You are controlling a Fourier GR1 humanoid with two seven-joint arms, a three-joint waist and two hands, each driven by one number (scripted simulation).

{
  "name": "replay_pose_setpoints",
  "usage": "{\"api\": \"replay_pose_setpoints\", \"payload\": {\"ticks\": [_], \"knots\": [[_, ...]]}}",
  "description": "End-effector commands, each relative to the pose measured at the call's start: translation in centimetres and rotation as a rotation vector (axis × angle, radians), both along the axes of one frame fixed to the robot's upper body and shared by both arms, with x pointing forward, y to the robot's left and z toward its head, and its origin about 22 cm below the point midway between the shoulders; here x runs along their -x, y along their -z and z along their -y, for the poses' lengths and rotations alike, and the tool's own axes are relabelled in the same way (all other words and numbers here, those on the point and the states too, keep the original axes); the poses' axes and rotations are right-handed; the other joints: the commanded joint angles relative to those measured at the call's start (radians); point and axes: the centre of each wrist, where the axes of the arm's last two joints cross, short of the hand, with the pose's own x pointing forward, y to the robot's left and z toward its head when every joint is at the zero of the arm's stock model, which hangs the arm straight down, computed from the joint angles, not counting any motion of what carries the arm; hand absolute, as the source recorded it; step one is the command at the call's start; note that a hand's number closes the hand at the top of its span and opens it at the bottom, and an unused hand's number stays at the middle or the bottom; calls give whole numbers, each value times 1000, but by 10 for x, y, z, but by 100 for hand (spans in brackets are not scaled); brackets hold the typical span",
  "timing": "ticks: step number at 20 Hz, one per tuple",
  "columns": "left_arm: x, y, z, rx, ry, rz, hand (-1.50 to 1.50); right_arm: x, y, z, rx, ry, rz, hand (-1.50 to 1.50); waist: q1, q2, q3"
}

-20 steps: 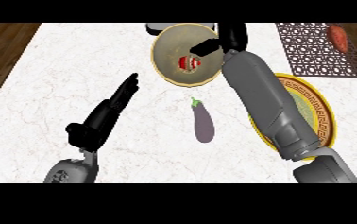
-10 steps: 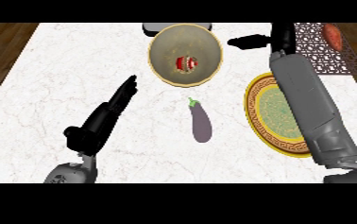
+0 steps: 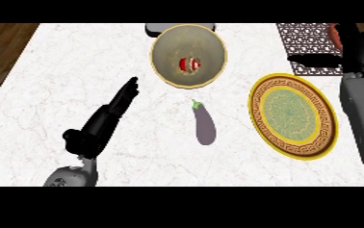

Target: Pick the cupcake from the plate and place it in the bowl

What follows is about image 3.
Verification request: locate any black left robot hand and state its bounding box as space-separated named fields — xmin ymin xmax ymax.
xmin=62 ymin=76 xmax=140 ymax=161

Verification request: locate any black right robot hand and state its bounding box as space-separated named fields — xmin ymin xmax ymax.
xmin=286 ymin=22 xmax=364 ymax=74

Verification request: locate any yellow and green patterned plate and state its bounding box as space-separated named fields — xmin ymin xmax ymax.
xmin=247 ymin=72 xmax=340 ymax=162

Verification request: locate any olive bowl with yellow rim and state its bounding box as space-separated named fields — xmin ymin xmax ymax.
xmin=149 ymin=23 xmax=229 ymax=89

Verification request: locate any red-orange object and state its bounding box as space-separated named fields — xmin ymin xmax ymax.
xmin=328 ymin=23 xmax=345 ymax=52

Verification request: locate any dark lattice placemat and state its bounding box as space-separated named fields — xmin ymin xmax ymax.
xmin=275 ymin=22 xmax=346 ymax=77

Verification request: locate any purple eggplant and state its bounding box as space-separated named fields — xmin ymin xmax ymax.
xmin=191 ymin=98 xmax=217 ymax=146

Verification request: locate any grey rounded object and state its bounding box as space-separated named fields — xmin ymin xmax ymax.
xmin=143 ymin=22 xmax=217 ymax=38

